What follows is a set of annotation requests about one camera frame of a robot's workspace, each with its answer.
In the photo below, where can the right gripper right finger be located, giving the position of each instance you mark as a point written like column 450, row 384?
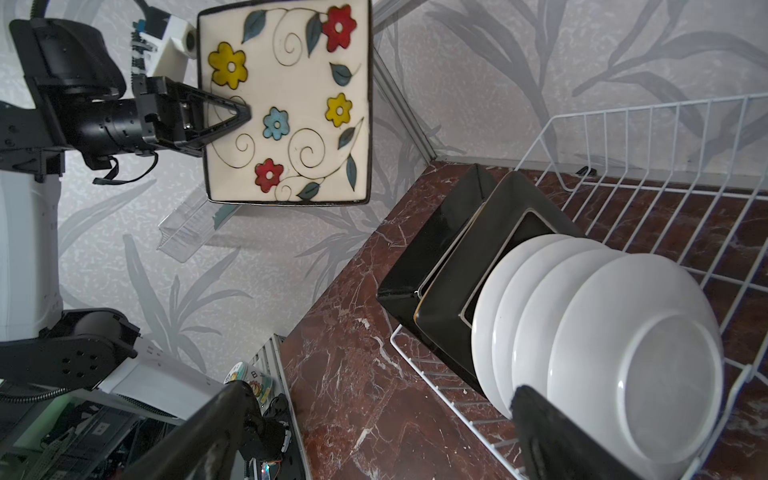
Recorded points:
column 554, row 447

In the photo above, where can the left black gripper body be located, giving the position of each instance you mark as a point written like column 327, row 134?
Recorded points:
column 97, row 125

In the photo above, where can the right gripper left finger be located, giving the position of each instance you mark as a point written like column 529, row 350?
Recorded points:
column 205, row 446

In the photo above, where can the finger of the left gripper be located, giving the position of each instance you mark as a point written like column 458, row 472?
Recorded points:
column 203, row 117

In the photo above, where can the black square floral plate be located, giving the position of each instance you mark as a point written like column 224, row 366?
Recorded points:
column 303, row 68
column 400, row 289

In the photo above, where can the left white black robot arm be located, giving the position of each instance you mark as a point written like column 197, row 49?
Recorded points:
column 52, row 52

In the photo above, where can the white round plate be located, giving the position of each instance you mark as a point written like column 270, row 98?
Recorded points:
column 514, row 300
column 543, row 313
column 637, row 363
column 485, row 313

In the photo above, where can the aluminium mounting rail base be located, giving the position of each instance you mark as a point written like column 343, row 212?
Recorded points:
column 276, row 414

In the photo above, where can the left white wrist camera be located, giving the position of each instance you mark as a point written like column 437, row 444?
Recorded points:
column 162, row 44

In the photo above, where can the white wire dish rack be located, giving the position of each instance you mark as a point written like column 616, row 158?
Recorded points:
column 715, row 226

